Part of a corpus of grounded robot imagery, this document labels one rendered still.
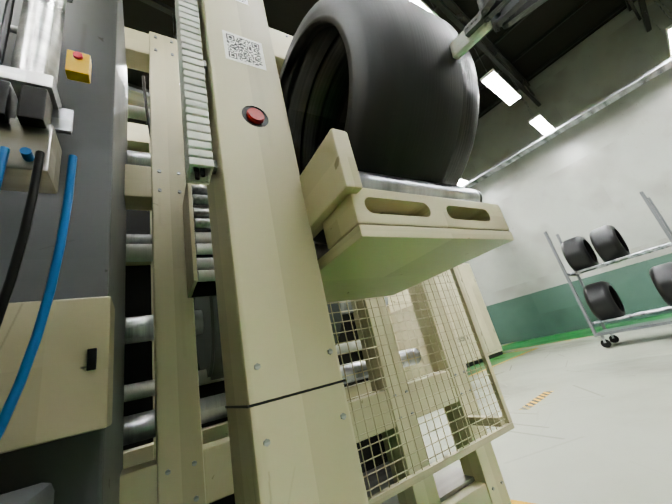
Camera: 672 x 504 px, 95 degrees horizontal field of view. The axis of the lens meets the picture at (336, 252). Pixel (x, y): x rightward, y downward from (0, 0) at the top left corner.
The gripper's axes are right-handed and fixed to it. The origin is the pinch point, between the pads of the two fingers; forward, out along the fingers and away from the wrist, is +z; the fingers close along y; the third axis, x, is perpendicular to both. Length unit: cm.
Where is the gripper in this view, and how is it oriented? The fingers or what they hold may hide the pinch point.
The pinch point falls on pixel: (469, 36)
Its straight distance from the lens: 69.4
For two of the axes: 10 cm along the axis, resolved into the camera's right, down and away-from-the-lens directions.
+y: -8.5, 0.1, -5.3
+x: 1.5, 9.6, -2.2
